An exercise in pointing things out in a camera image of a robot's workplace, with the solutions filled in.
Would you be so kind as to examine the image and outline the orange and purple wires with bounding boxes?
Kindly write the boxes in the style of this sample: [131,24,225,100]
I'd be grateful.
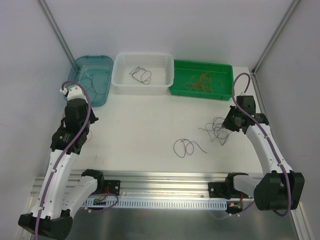
[198,116,233,146]

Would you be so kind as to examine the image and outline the thin black wire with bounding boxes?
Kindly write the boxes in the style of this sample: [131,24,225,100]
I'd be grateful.
[76,71,109,101]

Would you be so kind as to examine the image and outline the thin purple wire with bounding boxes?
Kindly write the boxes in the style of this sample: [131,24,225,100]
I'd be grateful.
[129,66,152,85]

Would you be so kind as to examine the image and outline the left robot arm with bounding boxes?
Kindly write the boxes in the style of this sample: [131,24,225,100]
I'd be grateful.
[18,98,105,240]

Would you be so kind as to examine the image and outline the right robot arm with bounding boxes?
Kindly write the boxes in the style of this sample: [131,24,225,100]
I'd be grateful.
[222,95,305,215]

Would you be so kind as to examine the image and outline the translucent blue plastic bin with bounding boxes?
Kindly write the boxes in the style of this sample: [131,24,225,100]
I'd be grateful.
[67,55,114,108]

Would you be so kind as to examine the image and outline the green plastic tray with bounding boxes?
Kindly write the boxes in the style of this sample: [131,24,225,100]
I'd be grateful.
[169,60,234,101]

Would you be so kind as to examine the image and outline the white perforated plastic basket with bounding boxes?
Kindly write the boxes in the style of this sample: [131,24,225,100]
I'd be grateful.
[111,52,174,96]

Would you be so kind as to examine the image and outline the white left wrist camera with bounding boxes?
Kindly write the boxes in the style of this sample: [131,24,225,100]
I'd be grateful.
[60,85,88,102]

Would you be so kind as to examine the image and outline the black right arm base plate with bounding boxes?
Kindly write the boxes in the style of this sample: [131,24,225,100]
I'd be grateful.
[208,182,229,199]

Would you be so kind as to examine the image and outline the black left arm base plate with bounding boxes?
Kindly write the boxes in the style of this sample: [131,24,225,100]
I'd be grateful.
[103,179,121,196]

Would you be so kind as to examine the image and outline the aluminium mounting rail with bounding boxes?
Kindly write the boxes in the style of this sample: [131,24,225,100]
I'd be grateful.
[32,169,263,201]

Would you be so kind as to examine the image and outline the slotted white cable duct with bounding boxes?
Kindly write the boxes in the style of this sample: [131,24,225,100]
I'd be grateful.
[79,198,229,210]

